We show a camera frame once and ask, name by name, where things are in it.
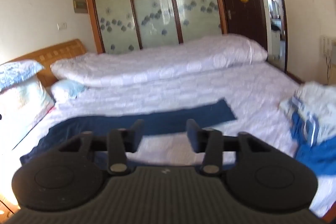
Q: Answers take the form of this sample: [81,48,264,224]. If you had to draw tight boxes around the grey wall panel box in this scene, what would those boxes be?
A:
[72,0,89,14]

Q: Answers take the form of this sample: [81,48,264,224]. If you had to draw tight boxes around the wooden wardrobe with glass doors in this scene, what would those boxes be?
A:
[82,0,228,54]

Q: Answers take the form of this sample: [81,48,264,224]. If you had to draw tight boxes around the small light blue pillow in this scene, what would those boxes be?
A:
[51,79,87,104]

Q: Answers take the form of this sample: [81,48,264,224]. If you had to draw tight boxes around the large floral pillow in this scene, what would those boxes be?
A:
[0,76,56,147]

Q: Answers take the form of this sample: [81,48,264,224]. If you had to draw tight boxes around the dark brown door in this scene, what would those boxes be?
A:
[212,0,269,51]

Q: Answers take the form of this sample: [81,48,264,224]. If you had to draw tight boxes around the white and blue clothes pile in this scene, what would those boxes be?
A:
[279,81,336,146]

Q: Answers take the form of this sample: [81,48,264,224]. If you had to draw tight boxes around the blue patterned pillow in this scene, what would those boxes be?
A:
[0,61,45,88]

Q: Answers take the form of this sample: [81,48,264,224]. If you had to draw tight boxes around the bright blue garment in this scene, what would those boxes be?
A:
[290,112,336,177]

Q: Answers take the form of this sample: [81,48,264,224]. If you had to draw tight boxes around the folded white quilt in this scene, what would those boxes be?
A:
[50,33,268,88]

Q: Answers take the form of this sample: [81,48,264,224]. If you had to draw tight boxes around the wooden nightstand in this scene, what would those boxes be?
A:
[0,196,17,222]

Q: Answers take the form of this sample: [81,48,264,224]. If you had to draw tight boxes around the navy blue pants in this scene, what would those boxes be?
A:
[20,98,238,170]

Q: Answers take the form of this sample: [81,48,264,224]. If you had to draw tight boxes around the wooden headboard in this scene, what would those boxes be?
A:
[8,39,88,88]

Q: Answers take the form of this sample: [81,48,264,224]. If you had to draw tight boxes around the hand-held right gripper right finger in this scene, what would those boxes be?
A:
[186,119,274,175]

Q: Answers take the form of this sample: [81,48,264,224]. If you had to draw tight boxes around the bed with white sheet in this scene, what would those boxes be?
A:
[0,61,336,217]

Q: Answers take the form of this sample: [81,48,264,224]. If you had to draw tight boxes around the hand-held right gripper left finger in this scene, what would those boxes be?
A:
[58,119,145,175]

